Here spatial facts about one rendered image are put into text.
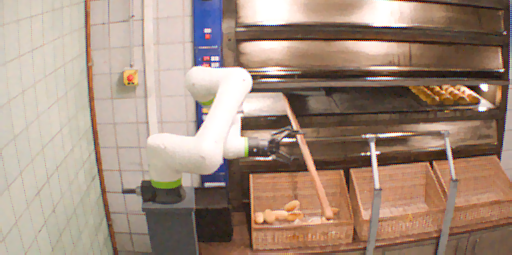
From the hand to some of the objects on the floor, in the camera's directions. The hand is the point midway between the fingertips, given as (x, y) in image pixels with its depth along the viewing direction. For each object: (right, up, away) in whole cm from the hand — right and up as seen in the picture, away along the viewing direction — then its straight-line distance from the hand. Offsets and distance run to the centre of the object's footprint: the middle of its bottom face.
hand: (303, 145), depth 258 cm
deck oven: (+49, -74, +177) cm, 198 cm away
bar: (+33, -113, +37) cm, 124 cm away
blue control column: (-48, -78, +173) cm, 196 cm away
